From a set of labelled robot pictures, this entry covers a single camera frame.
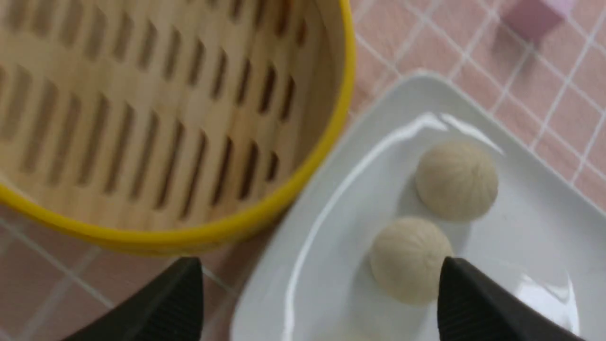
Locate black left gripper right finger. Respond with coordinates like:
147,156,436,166
437,257,581,341

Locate white steamed bun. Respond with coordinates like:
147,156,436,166
415,142,499,223
369,216,453,305

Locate bamboo steamer basket yellow rim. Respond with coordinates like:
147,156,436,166
1,0,356,255

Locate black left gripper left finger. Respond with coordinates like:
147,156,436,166
65,257,204,341

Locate white square plate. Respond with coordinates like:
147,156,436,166
230,72,605,341

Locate pink checkered tablecloth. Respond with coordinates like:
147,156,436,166
1,0,605,341

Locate pink cube block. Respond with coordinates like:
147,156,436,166
501,0,576,42

